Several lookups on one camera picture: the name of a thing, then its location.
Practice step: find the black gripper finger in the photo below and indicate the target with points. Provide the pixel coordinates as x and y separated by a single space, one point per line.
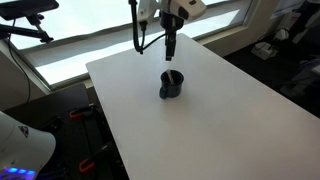
168 50
173 41

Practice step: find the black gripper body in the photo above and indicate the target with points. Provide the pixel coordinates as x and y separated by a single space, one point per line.
171 21

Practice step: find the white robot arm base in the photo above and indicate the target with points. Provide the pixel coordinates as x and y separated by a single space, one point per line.
20 146

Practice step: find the dark green enamel mug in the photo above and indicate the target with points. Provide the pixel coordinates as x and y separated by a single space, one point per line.
175 90

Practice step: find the white box device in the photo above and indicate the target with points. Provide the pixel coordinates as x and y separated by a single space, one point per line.
263 50

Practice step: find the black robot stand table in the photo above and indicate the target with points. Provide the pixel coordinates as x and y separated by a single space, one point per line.
50 103

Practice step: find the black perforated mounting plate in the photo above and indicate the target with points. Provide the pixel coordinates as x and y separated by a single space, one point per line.
71 140

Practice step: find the white window frame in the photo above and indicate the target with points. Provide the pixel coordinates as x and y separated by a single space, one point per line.
100 36

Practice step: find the black stereo camera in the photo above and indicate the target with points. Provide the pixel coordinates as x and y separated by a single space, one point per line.
26 8

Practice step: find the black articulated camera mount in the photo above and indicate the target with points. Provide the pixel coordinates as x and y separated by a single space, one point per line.
20 30

